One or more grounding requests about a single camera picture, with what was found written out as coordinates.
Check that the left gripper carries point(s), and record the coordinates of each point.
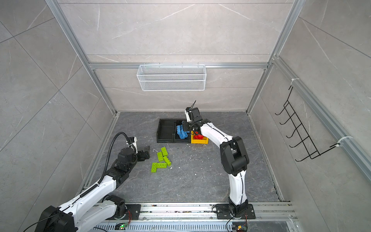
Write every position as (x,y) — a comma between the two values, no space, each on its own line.
(142,157)

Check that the green lego brick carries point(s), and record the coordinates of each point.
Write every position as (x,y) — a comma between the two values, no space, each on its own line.
(164,151)
(154,167)
(160,157)

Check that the red lego brick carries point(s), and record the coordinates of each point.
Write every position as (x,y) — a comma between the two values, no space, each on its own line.
(197,136)

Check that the green lego brick horizontal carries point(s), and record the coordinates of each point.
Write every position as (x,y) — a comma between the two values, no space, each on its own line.
(162,165)

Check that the green lego brick side-lying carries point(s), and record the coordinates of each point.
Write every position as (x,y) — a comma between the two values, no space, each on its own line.
(167,161)

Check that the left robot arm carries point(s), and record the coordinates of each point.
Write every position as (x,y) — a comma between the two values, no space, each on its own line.
(97,203)

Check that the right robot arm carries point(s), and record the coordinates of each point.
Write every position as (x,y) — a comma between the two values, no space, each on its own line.
(234,157)

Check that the middle black bin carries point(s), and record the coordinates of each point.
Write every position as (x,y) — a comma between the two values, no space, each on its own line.
(176,137)

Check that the black bin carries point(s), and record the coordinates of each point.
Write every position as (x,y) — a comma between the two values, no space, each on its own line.
(166,131)
(176,137)

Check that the yellow bin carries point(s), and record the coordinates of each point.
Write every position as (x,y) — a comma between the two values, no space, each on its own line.
(205,140)

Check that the left black bin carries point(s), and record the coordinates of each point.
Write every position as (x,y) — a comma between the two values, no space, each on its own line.
(166,131)

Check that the white wire basket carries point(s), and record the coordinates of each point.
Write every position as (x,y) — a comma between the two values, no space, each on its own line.
(177,77)

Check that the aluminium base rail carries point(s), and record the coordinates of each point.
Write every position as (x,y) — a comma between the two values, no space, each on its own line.
(191,217)

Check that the black wire hook rack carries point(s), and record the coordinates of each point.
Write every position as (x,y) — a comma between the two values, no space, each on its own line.
(301,131)

